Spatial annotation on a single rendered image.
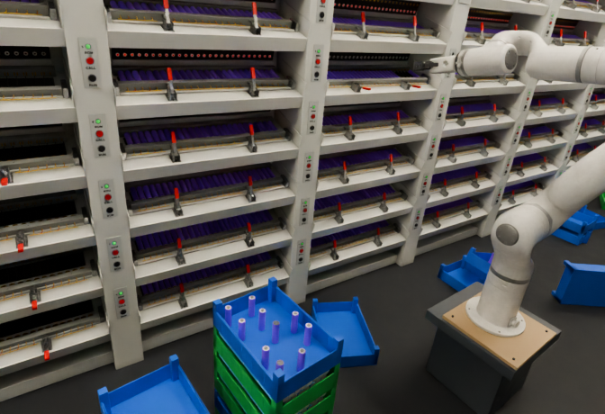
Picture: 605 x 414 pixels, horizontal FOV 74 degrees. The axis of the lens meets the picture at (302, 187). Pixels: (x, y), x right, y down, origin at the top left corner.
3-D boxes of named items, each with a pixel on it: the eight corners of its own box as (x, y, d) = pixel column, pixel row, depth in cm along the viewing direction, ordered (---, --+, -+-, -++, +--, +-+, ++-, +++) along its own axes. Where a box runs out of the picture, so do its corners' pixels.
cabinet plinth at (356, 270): (484, 231, 258) (487, 224, 256) (113, 362, 145) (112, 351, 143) (464, 220, 270) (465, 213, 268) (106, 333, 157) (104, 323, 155)
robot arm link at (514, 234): (537, 275, 130) (562, 211, 120) (508, 296, 119) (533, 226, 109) (501, 257, 138) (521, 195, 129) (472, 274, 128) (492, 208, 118)
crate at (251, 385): (337, 384, 105) (340, 362, 102) (274, 427, 93) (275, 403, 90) (271, 318, 126) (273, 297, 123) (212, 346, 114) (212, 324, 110)
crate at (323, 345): (340, 362, 102) (344, 337, 99) (275, 403, 90) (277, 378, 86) (273, 297, 123) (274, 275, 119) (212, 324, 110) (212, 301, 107)
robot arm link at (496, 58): (475, 40, 127) (459, 59, 124) (516, 35, 116) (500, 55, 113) (483, 63, 131) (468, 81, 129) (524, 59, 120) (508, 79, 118)
